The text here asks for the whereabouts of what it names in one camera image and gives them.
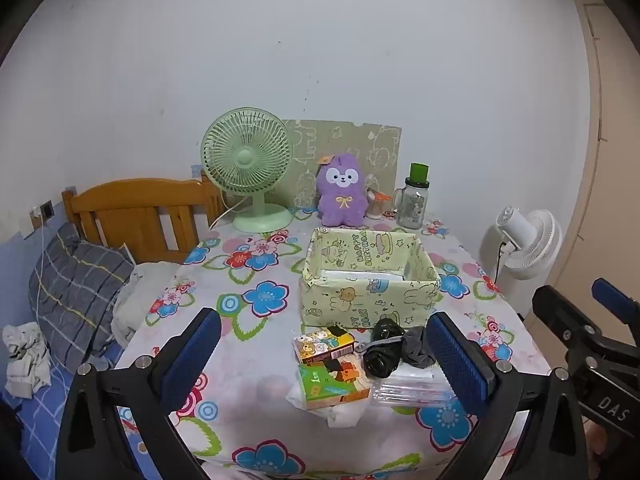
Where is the green orange tissue pack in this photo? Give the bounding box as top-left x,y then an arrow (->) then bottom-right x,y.
298,360 -> 372,410

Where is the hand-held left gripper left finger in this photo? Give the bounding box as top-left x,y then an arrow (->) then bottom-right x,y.
55,307 -> 223,480

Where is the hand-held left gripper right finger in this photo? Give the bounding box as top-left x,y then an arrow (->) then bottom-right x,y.
425,311 -> 586,480

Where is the grey sock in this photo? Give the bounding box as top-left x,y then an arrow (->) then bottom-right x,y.
401,326 -> 438,368

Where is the grey plaid pillow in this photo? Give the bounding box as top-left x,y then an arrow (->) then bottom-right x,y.
28,222 -> 136,371

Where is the cartoon printed storage box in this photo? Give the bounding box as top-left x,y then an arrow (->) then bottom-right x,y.
300,226 -> 442,332

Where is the purple plush toy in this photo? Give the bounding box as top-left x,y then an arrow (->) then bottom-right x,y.
316,152 -> 373,227

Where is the clear plastic pack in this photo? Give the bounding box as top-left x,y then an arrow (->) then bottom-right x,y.
372,365 -> 453,406

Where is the yellow cartoon tissue pack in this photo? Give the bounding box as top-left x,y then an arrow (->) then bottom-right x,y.
294,329 -> 357,365

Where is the blue bed sheet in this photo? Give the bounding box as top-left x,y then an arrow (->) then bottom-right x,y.
0,340 -> 161,480

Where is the white standing fan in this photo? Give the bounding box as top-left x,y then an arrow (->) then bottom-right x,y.
480,206 -> 563,306

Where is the green desk fan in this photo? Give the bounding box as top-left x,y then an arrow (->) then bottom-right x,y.
201,106 -> 295,233

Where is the glass jar with green lid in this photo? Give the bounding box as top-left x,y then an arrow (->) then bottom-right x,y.
393,162 -> 432,230

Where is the crumpled white grey cloth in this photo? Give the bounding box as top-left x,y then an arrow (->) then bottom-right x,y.
2,321 -> 53,400

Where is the white fan cable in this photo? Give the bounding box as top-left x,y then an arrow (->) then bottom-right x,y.
209,195 -> 251,231

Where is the printed cardboard sheet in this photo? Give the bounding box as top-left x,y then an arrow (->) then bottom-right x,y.
280,119 -> 402,211

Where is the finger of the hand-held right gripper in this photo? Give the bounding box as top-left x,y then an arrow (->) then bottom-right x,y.
531,285 -> 618,376
591,277 -> 640,341

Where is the beige door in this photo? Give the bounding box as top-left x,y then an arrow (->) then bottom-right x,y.
545,0 -> 640,311

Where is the small orange container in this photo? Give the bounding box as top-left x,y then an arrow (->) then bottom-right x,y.
366,185 -> 393,220

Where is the wooden headboard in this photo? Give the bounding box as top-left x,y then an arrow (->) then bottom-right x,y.
61,170 -> 228,263

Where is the floral tablecloth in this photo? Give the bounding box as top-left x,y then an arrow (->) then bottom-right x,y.
116,205 -> 556,480

